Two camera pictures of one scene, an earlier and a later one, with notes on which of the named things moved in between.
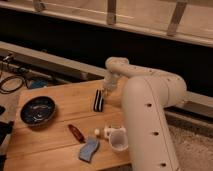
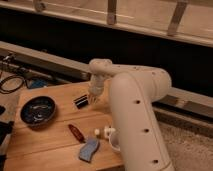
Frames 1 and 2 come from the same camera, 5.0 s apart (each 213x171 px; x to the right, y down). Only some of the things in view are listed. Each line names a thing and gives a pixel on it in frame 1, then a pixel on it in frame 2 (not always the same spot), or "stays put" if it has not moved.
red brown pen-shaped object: (76, 133) stays put
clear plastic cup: (119, 139) stays put
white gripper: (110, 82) → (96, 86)
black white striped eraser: (98, 104) → (81, 101)
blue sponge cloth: (86, 150) stays put
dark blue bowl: (38, 110) stays put
